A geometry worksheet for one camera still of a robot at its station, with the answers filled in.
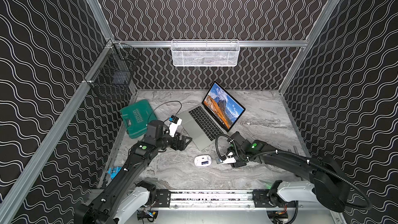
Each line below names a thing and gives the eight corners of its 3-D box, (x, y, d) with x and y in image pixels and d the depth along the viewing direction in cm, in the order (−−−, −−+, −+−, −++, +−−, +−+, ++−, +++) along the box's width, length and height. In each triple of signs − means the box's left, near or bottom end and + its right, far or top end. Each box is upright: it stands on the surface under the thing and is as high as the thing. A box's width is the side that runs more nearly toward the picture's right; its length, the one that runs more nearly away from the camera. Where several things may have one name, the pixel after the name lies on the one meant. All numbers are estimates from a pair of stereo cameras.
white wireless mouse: (194, 166, 86) (193, 164, 84) (194, 156, 90) (194, 154, 87) (211, 166, 86) (211, 164, 84) (211, 156, 90) (211, 154, 87)
